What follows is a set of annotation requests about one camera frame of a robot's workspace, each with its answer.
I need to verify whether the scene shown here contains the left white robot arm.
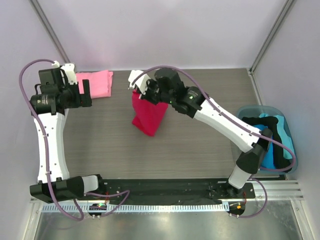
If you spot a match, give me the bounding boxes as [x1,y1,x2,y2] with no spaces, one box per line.
[29,63,103,203]

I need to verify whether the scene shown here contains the blue plastic basket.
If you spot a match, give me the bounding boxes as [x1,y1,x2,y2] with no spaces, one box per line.
[236,105,299,175]

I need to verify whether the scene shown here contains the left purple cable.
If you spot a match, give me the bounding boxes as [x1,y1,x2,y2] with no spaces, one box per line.
[19,58,131,230]

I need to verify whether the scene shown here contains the turquoise t shirt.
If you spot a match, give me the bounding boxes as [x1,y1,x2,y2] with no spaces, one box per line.
[259,113,295,160]

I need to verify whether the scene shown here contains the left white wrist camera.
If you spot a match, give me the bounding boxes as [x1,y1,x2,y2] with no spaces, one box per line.
[51,61,78,85]

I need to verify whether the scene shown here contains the slotted cable duct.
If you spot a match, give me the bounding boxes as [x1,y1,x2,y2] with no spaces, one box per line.
[41,202,230,213]

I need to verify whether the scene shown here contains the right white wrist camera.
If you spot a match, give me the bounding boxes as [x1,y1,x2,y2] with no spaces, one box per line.
[128,70,150,95]

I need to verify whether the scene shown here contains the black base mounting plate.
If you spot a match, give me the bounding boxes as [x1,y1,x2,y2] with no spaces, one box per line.
[94,178,256,206]

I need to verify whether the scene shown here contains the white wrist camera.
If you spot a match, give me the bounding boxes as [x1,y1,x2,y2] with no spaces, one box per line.
[51,61,78,85]
[128,70,150,95]

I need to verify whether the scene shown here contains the folded pink t shirt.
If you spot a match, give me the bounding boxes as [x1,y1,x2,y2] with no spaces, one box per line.
[76,70,114,99]

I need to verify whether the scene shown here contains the black t shirt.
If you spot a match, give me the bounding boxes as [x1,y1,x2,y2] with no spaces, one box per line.
[242,116,293,169]

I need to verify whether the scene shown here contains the aluminium frame rail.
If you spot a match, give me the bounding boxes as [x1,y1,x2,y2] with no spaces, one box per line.
[249,180,305,201]

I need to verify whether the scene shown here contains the blue t shirt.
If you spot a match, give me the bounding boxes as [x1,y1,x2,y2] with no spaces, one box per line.
[254,123,276,170]

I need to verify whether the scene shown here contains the red t shirt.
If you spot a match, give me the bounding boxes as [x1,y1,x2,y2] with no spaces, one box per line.
[131,90,169,137]

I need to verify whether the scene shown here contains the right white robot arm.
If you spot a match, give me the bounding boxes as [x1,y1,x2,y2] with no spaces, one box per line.
[130,68,272,197]

